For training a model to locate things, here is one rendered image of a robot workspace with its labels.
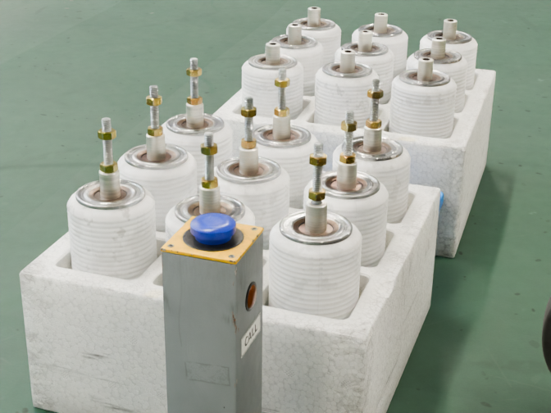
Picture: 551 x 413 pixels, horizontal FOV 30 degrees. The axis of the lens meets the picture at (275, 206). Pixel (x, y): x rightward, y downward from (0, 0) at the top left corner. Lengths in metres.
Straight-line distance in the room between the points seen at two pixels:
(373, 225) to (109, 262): 0.29
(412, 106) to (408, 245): 0.37
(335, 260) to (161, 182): 0.27
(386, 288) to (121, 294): 0.28
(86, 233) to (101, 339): 0.12
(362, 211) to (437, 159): 0.39
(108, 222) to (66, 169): 0.77
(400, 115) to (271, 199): 0.41
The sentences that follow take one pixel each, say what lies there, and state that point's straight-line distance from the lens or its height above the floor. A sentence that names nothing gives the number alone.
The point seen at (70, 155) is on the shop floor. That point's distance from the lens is 1.94.
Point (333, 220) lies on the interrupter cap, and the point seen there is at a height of 0.25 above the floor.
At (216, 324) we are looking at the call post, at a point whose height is 0.25.
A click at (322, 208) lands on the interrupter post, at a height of 0.28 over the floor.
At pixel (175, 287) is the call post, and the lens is 0.90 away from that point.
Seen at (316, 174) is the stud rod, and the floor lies 0.31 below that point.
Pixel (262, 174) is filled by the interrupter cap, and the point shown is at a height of 0.25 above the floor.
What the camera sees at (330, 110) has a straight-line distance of 1.55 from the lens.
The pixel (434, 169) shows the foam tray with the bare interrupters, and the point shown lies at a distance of 1.51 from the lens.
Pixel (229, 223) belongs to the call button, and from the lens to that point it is 0.89.
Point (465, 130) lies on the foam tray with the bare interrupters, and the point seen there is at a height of 0.18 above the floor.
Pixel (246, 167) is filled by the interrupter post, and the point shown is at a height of 0.26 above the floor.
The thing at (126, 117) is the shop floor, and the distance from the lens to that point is 2.11.
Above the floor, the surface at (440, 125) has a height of 0.19.
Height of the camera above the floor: 0.72
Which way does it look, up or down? 25 degrees down
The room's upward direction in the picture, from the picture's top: 1 degrees clockwise
